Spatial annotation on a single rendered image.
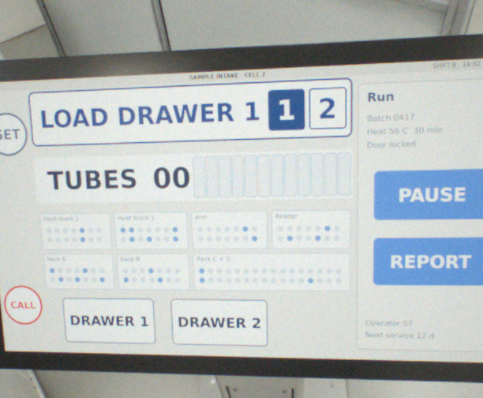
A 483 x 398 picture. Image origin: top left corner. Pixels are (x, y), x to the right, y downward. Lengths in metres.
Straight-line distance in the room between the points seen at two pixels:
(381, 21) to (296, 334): 0.79
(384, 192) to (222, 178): 0.15
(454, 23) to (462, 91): 0.57
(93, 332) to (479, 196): 0.38
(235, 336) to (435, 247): 0.20
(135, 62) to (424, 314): 0.35
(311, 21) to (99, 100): 0.82
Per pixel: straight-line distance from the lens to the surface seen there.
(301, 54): 0.39
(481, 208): 0.42
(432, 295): 0.43
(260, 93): 0.39
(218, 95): 0.39
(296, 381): 0.77
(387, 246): 0.40
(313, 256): 0.40
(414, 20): 1.02
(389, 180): 0.39
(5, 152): 0.47
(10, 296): 0.49
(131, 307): 0.44
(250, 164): 0.38
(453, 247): 0.42
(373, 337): 0.43
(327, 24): 1.14
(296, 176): 0.38
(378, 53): 0.40
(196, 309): 0.42
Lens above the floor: 1.37
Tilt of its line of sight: 46 degrees down
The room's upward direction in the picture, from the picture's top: 7 degrees counter-clockwise
